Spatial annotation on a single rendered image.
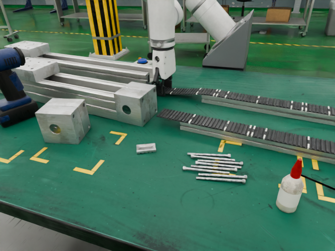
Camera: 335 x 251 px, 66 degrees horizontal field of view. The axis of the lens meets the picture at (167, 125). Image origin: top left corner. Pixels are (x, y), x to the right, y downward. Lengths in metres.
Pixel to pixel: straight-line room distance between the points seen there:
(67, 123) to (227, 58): 0.79
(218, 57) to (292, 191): 0.84
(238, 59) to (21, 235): 1.22
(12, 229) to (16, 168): 0.70
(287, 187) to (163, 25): 0.59
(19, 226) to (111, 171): 0.83
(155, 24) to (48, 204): 0.59
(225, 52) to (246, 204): 0.82
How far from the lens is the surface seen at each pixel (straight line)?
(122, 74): 0.98
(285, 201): 0.54
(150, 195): 0.56
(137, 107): 0.75
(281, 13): 5.62
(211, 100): 0.90
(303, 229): 0.55
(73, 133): 0.73
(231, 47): 1.22
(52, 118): 0.73
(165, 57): 0.88
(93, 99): 0.84
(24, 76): 1.04
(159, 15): 0.86
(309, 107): 0.88
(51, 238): 1.29
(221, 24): 1.28
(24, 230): 1.37
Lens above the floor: 1.19
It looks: 32 degrees down
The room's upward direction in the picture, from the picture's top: 2 degrees counter-clockwise
